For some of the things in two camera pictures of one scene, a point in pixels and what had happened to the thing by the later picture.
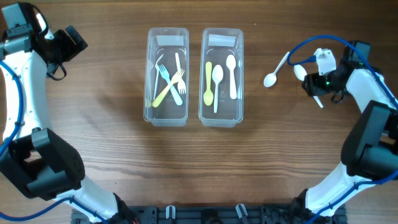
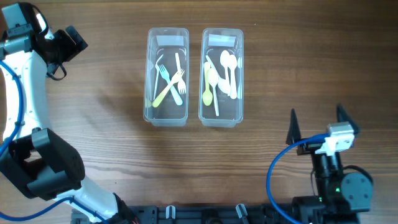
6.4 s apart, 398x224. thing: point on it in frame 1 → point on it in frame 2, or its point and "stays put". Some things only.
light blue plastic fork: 176,95 stays put
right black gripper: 313,86 → 294,133
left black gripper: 73,48 stays put
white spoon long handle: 300,72 → 225,59
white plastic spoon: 231,63 stays put
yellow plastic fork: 163,94 stays put
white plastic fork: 157,77 stays put
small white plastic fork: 181,84 stays put
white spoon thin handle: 270,79 → 223,84
